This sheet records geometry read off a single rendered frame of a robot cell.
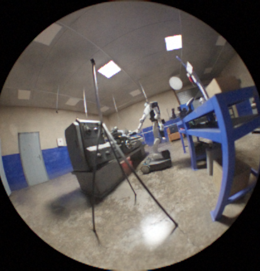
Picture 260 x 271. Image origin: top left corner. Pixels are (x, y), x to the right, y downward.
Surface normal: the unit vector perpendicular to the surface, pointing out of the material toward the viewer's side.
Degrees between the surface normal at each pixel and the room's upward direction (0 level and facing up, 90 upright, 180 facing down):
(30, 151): 90
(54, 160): 90
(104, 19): 180
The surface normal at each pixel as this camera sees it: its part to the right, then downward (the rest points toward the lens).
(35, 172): 0.87, -0.27
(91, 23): 0.27, 0.96
